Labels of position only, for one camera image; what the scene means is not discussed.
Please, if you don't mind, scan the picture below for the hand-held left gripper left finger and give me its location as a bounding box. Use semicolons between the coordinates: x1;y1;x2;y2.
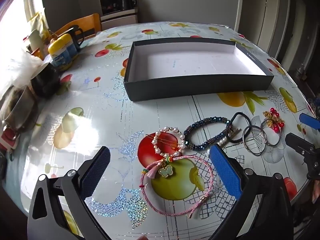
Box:
27;145;112;240

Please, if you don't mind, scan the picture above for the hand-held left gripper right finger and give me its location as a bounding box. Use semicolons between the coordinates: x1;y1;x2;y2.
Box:
209;144;293;240

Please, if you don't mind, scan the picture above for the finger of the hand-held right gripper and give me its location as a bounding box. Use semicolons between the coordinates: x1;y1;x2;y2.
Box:
299;113;320;132
285;133;320;180

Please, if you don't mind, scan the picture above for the thin grey bangle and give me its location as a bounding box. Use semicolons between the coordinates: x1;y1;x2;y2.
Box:
260;119;286;147

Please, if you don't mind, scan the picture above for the pearl hair pin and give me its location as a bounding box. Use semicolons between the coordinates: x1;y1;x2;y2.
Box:
207;128;242;155

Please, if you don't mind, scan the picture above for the red bead gold ornament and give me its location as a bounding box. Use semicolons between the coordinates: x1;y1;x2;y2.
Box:
262;108;285;133

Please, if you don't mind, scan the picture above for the silver hoop ring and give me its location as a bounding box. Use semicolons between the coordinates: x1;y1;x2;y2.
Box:
242;125;261;153
246;126;266;157

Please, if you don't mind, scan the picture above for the dark blue beaded bracelet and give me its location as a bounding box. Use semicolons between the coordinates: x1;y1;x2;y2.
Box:
184;116;232;152

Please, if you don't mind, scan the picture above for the black hair tie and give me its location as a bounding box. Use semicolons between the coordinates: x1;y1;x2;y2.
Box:
226;111;252;144

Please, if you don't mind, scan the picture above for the pink cord bracelet with tassel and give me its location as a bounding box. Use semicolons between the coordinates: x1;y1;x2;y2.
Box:
140;155;215;218

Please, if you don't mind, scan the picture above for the white pearl bracelet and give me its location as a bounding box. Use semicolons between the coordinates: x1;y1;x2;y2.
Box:
151;127;187;158

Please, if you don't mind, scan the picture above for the thin gold hair pin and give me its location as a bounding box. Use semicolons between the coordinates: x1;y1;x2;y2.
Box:
145;134;182;147

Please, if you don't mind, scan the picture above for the black cardboard box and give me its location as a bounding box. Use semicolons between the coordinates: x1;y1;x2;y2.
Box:
124;37;275;102

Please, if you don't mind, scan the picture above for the red and white mug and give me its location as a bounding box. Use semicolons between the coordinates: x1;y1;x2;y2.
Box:
0;126;20;153

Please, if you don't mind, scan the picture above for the black bowl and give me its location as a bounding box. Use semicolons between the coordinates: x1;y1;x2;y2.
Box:
29;62;61;98

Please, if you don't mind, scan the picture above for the yellow lid plastic container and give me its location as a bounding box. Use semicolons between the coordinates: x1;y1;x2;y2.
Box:
67;36;82;55
48;34;73;71

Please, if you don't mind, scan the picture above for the clear plastic bag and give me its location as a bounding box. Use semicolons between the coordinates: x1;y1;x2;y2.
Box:
0;49;48;88

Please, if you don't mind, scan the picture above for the black mug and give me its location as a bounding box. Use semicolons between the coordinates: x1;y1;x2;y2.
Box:
65;25;85;53

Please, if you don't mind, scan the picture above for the white ceramic jug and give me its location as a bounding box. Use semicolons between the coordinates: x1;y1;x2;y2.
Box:
27;29;44;53

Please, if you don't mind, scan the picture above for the wooden chair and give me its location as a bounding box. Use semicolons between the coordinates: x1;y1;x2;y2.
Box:
54;13;102;40

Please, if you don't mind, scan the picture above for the white cabinet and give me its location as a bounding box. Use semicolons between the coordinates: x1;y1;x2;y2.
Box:
100;12;139;30

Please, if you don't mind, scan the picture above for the yellow packet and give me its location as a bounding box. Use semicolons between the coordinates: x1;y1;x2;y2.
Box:
31;12;49;38

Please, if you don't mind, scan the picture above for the bright window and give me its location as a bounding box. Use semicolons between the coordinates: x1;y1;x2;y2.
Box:
0;0;35;45

